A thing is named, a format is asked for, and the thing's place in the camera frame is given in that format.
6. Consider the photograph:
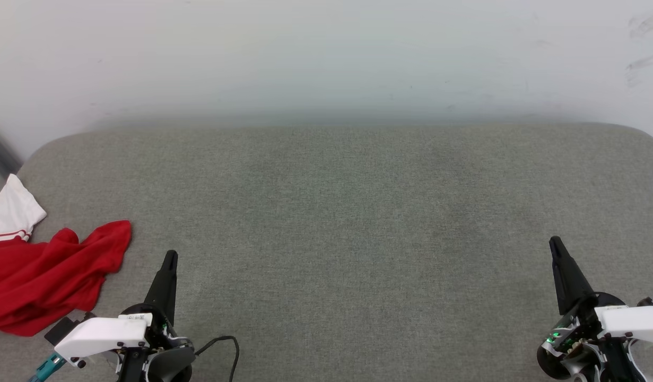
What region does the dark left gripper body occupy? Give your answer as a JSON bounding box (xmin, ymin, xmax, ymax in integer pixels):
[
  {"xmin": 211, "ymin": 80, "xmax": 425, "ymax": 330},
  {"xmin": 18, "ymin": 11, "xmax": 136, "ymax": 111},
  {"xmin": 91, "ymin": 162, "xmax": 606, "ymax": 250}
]
[{"xmin": 117, "ymin": 303, "xmax": 195, "ymax": 382}]

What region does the thin black left gripper cable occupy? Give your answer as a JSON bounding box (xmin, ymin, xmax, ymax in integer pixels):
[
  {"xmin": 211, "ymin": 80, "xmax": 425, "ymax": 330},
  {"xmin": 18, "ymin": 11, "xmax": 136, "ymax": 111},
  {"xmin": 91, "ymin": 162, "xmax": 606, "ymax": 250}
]
[{"xmin": 194, "ymin": 335, "xmax": 240, "ymax": 382}]

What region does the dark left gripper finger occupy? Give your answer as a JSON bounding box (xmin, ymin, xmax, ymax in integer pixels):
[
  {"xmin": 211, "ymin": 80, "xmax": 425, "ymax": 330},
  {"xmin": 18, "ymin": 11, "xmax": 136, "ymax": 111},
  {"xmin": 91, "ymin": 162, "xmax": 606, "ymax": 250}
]
[{"xmin": 144, "ymin": 250, "xmax": 178, "ymax": 325}]

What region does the teal-plug left camera cable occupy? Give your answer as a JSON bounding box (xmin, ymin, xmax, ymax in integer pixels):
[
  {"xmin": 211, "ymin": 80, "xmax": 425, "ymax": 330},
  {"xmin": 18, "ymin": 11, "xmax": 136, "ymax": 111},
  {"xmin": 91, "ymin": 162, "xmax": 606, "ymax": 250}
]
[{"xmin": 29, "ymin": 352, "xmax": 67, "ymax": 382}]

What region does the red white basketball jersey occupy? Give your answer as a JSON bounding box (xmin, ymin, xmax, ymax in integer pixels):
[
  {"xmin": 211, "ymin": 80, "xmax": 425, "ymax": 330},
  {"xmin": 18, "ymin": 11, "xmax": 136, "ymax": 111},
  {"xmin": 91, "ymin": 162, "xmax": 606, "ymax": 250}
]
[{"xmin": 0, "ymin": 173, "xmax": 132, "ymax": 337}]

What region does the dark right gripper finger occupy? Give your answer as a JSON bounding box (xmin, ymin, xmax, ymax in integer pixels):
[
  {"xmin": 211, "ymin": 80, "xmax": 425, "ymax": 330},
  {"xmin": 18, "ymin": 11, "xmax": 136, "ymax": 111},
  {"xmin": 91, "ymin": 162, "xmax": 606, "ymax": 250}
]
[{"xmin": 549, "ymin": 237, "xmax": 598, "ymax": 316}]

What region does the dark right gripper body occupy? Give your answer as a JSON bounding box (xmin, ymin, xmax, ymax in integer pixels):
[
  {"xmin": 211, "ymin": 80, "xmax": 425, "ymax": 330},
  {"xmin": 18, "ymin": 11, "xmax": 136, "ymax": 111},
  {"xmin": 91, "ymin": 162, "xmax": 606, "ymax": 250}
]
[{"xmin": 537, "ymin": 292, "xmax": 632, "ymax": 382}]

